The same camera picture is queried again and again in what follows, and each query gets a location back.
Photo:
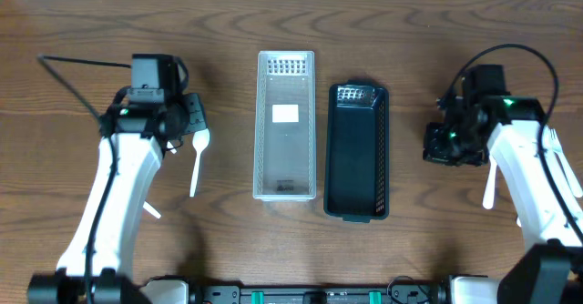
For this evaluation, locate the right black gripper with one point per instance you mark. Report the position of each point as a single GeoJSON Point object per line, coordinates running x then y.
{"type": "Point", "coordinates": [441, 146]}

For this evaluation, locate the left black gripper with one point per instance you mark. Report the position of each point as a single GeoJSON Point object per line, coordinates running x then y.
{"type": "Point", "coordinates": [195, 114]}

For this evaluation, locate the thick white plastic spoon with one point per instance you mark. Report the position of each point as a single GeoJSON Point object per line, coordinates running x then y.
{"type": "Point", "coordinates": [490, 187]}

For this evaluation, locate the dark green plastic basket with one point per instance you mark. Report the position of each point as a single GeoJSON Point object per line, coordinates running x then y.
{"type": "Point", "coordinates": [356, 184]}

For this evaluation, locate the clear plastic perforated basket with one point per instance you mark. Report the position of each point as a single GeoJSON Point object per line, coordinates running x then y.
{"type": "Point", "coordinates": [285, 135]}

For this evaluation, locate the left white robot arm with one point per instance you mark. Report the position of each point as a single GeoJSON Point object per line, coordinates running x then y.
{"type": "Point", "coordinates": [97, 266]}

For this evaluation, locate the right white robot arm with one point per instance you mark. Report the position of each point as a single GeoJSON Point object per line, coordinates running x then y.
{"type": "Point", "coordinates": [504, 130]}

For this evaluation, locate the white plastic spoon middle left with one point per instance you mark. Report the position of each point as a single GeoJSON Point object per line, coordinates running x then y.
{"type": "Point", "coordinates": [171, 148]}

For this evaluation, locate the white spoon near clear basket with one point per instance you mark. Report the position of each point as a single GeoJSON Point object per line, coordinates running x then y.
{"type": "Point", "coordinates": [200, 141]}

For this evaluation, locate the white plastic spoon lower left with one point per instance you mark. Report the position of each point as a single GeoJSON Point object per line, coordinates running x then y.
{"type": "Point", "coordinates": [151, 210]}

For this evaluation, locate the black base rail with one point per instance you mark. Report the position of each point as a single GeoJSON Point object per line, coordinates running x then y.
{"type": "Point", "coordinates": [401, 290]}

